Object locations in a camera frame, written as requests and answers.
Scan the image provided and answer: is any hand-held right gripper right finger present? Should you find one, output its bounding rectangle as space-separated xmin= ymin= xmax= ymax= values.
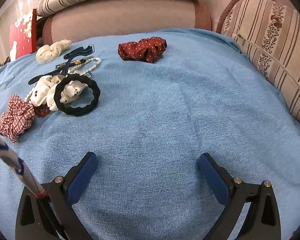
xmin=198 ymin=153 xmax=282 ymax=240

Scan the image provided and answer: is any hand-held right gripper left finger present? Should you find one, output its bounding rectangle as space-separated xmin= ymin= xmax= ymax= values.
xmin=16 ymin=152 xmax=98 ymax=240

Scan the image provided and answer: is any small red hair tie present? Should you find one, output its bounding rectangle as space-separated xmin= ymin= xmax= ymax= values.
xmin=34 ymin=104 xmax=51 ymax=117

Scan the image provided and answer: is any thick black hair tie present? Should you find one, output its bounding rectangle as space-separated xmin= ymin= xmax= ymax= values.
xmin=54 ymin=76 xmax=101 ymax=117

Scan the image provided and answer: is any red plaid scrunchie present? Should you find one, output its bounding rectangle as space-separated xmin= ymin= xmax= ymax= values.
xmin=0 ymin=94 xmax=36 ymax=143

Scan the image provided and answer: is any white cherry print scrunchie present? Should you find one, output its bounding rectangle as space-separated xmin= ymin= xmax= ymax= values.
xmin=31 ymin=76 xmax=88 ymax=112

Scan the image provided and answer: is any white pearl bracelet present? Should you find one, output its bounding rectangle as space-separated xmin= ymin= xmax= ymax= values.
xmin=24 ymin=90 xmax=38 ymax=103
xmin=67 ymin=57 xmax=102 ymax=76

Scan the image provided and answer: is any long navy strap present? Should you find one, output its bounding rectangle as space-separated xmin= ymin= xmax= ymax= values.
xmin=28 ymin=65 xmax=70 ymax=85

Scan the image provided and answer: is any dark hair clip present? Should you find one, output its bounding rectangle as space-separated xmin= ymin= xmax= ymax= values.
xmin=55 ymin=58 xmax=92 ymax=72

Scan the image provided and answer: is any navy strap with buckle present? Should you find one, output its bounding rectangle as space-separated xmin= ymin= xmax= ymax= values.
xmin=64 ymin=44 xmax=95 ymax=58

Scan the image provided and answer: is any red polka dot scrunchie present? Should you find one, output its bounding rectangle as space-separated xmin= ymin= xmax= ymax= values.
xmin=118 ymin=37 xmax=167 ymax=63

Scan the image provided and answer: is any light blue blanket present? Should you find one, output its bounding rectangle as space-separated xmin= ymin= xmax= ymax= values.
xmin=0 ymin=28 xmax=300 ymax=240

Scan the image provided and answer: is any cream scrunchie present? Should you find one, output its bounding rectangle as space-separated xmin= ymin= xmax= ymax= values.
xmin=36 ymin=39 xmax=72 ymax=65

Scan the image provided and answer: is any striped floral sofa cushion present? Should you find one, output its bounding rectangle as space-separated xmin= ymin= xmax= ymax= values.
xmin=221 ymin=0 xmax=300 ymax=135

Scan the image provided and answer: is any pink sofa backrest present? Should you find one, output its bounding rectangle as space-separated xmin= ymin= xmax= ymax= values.
xmin=42 ymin=0 xmax=212 ymax=45

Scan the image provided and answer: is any white blue-flecked braided cable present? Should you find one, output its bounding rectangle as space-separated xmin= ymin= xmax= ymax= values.
xmin=0 ymin=126 xmax=63 ymax=240

